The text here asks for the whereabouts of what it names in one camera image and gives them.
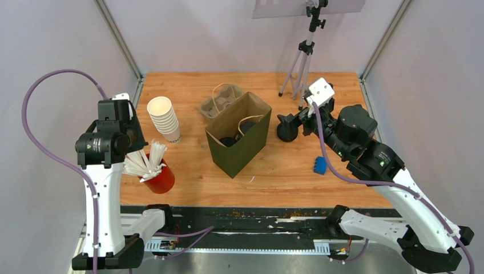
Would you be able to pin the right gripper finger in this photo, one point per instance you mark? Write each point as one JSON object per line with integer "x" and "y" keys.
{"x": 288, "y": 132}
{"x": 295, "y": 120}

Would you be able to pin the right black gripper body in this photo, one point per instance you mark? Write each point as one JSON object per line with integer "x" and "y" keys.
{"x": 327, "y": 121}

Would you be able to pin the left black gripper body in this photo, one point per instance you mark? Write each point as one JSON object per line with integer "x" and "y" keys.
{"x": 136, "y": 137}

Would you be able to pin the green paper bag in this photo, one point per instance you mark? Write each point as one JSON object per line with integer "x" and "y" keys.
{"x": 248, "y": 107}

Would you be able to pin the black plastic cup lid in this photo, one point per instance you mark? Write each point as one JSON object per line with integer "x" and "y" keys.
{"x": 228, "y": 141}

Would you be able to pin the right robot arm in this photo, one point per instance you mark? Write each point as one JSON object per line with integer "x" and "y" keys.
{"x": 427, "y": 240}

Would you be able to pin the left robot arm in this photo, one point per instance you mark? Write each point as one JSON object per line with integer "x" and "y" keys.
{"x": 101, "y": 152}

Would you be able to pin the stack of black lids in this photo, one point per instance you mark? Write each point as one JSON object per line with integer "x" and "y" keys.
{"x": 286, "y": 134}

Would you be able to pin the stack of white paper cups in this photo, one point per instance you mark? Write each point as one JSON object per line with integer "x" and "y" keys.
{"x": 163, "y": 116}

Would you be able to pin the blue toy brick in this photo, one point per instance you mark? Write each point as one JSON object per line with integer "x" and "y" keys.
{"x": 320, "y": 166}

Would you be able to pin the red cup holder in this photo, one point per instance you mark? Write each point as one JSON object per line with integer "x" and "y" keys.
{"x": 163, "y": 182}

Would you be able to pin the cardboard cup carrier tray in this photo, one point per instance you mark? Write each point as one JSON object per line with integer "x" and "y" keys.
{"x": 222, "y": 96}

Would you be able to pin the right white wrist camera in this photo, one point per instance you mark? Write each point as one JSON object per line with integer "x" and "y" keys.
{"x": 318, "y": 94}

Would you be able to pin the camera tripod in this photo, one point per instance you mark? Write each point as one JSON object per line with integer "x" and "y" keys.
{"x": 305, "y": 49}

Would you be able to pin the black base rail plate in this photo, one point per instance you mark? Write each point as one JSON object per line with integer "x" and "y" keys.
{"x": 254, "y": 227}

